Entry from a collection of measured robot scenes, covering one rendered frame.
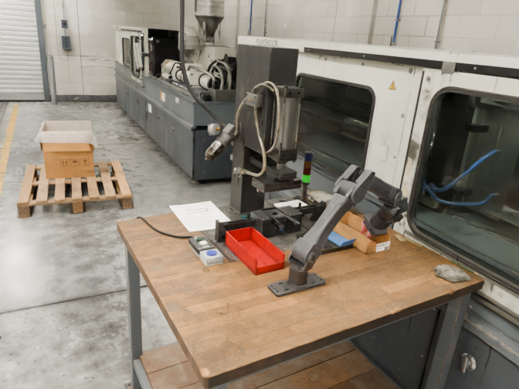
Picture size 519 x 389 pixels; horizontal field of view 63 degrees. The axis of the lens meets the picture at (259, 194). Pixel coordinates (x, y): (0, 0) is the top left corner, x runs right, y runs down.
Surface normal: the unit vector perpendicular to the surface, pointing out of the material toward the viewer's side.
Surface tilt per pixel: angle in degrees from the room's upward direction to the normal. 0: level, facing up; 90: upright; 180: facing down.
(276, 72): 90
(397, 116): 90
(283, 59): 90
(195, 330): 0
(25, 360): 0
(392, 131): 90
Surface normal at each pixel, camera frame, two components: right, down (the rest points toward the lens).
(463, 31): -0.90, 0.09
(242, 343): 0.07, -0.94
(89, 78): 0.43, 0.34
